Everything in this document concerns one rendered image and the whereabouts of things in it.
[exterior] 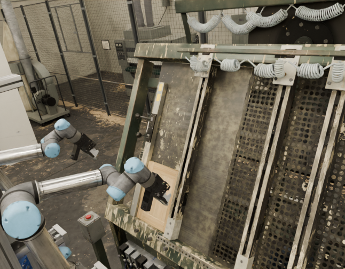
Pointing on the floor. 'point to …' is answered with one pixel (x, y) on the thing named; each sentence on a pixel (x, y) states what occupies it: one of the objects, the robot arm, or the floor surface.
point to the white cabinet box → (8, 110)
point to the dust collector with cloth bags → (33, 84)
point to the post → (101, 255)
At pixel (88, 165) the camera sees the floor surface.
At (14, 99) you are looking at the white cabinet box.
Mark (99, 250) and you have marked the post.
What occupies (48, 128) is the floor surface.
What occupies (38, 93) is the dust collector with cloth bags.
